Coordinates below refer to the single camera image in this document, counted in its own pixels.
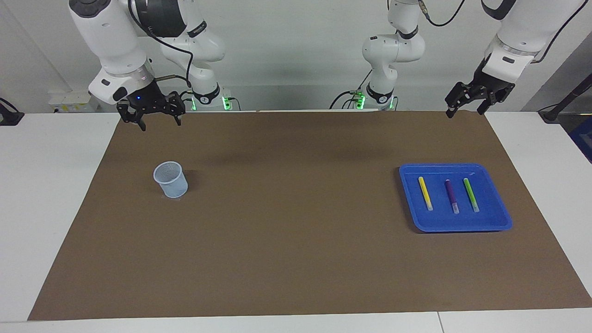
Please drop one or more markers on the brown table mat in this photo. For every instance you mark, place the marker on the brown table mat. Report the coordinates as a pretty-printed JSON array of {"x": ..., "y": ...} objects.
[{"x": 296, "y": 240}]

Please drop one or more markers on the light blue mesh pen cup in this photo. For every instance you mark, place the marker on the light blue mesh pen cup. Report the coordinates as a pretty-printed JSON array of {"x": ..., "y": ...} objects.
[{"x": 175, "y": 188}]

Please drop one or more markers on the green pen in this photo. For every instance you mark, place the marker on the green pen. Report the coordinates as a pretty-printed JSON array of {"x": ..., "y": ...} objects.
[{"x": 471, "y": 194}]

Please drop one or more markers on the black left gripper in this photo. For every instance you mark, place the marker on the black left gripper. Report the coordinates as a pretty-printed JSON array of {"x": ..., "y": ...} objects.
[{"x": 488, "y": 84}]

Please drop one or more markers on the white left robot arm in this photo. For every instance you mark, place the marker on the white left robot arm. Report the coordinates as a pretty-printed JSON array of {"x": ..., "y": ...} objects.
[{"x": 522, "y": 27}]

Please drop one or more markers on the blue box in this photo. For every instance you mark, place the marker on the blue box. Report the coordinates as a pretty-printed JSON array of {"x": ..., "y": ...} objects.
[{"x": 583, "y": 138}]

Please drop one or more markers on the blue plastic tray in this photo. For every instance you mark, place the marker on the blue plastic tray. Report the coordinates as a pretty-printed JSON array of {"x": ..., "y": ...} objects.
[{"x": 490, "y": 217}]

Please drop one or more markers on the white power strip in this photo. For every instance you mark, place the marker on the white power strip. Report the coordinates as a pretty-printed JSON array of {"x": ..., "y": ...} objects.
[{"x": 71, "y": 99}]

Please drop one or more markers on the purple pen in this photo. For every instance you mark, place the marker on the purple pen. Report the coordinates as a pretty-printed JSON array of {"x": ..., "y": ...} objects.
[{"x": 452, "y": 196}]

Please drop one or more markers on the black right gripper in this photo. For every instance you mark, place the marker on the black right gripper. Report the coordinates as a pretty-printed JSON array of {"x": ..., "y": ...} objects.
[{"x": 145, "y": 97}]

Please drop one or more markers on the yellow pen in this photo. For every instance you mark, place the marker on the yellow pen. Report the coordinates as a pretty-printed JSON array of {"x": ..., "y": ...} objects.
[{"x": 425, "y": 192}]

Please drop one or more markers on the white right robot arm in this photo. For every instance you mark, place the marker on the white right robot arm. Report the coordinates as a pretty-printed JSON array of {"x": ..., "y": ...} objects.
[{"x": 120, "y": 41}]

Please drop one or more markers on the black clamp mount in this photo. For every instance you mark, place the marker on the black clamp mount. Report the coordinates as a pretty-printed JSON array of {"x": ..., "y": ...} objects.
[{"x": 9, "y": 116}]

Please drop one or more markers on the black stand pole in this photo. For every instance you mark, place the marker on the black stand pole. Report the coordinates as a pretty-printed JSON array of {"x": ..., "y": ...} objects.
[{"x": 569, "y": 99}]

